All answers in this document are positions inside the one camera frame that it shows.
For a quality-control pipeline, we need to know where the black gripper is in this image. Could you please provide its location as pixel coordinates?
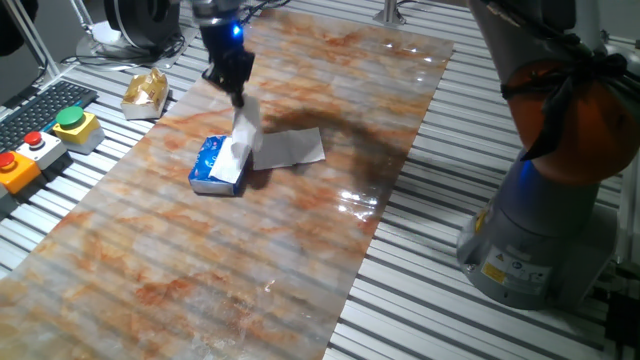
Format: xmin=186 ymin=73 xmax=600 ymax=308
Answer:
xmin=199 ymin=20 xmax=257 ymax=110

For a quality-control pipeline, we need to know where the white napkin sticking from pack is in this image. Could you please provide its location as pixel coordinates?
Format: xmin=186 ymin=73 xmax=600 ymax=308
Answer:
xmin=208 ymin=94 xmax=265 ymax=185

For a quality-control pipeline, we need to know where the blue tissue pack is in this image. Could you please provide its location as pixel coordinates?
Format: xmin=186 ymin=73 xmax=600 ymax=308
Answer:
xmin=187 ymin=134 xmax=251 ymax=197

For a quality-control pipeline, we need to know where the flat white napkin sheet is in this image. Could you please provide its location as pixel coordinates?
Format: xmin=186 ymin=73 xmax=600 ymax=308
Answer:
xmin=251 ymin=126 xmax=327 ymax=172

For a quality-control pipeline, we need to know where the golden tissue pack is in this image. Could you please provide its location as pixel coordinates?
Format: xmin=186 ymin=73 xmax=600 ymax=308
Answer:
xmin=120 ymin=66 xmax=171 ymax=122

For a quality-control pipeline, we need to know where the black round device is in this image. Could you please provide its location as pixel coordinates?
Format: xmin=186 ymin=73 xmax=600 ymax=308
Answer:
xmin=102 ymin=0 xmax=182 ymax=52

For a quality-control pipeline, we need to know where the yellow box green button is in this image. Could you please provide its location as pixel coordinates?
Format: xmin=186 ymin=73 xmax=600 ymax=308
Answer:
xmin=51 ymin=105 xmax=107 ymax=156

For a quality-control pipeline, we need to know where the orange marble pattern mat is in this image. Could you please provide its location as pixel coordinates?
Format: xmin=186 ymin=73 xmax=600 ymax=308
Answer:
xmin=0 ymin=8 xmax=455 ymax=360

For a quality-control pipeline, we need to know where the black computer keyboard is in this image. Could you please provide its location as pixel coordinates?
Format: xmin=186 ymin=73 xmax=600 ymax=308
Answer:
xmin=0 ymin=79 xmax=100 ymax=154

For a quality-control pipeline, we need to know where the white box red button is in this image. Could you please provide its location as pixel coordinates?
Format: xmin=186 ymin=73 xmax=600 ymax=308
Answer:
xmin=14 ymin=130 xmax=68 ymax=172

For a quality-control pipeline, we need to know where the orange box red button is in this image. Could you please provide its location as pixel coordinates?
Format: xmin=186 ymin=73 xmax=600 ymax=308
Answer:
xmin=0 ymin=150 xmax=43 ymax=197

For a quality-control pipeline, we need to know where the thin aluminium post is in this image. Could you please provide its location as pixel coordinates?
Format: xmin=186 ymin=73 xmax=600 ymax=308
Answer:
xmin=372 ymin=0 xmax=408 ymax=27

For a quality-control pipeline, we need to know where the upright frame post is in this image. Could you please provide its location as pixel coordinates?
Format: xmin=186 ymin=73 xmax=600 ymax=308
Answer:
xmin=0 ymin=0 xmax=62 ymax=84

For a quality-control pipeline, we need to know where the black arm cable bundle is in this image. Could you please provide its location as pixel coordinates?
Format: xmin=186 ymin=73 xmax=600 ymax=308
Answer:
xmin=479 ymin=0 xmax=640 ymax=69

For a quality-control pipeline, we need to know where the black strap on arm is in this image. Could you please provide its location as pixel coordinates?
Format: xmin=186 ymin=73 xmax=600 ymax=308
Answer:
xmin=499 ymin=52 xmax=640 ymax=162

